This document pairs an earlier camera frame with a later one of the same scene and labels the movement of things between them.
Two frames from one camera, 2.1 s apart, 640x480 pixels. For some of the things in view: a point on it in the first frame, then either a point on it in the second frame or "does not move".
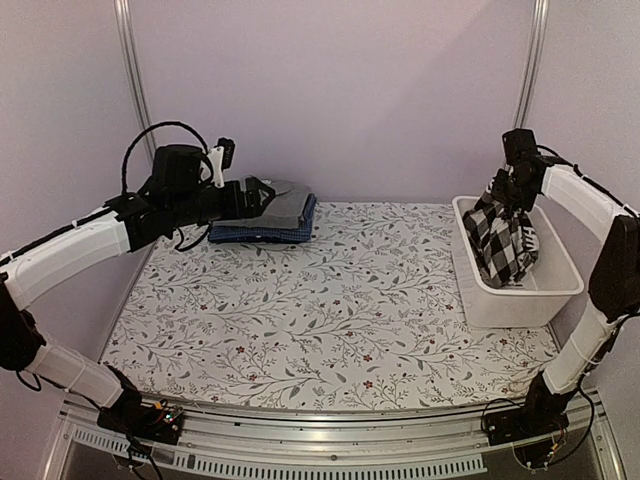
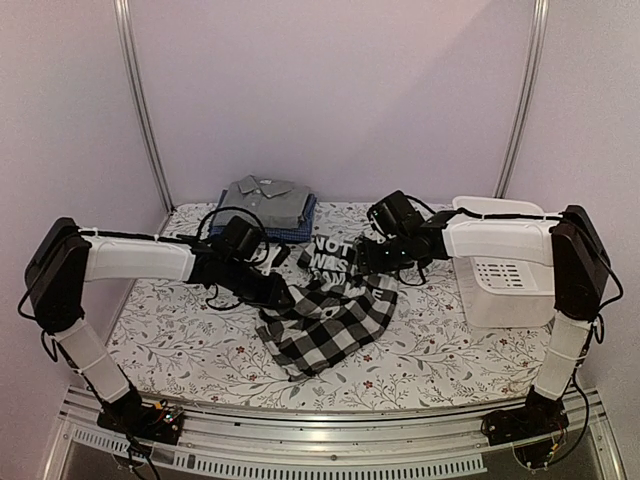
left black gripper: [237, 210] to [271, 298]
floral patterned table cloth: [368, 314] does not move
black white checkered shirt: [503, 245] to [339, 308]
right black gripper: [498, 194] to [370, 262]
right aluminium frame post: [534, 62] does not move
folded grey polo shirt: [283, 211] does not move
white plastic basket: [541, 299] does not move
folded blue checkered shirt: [269, 234] does not move
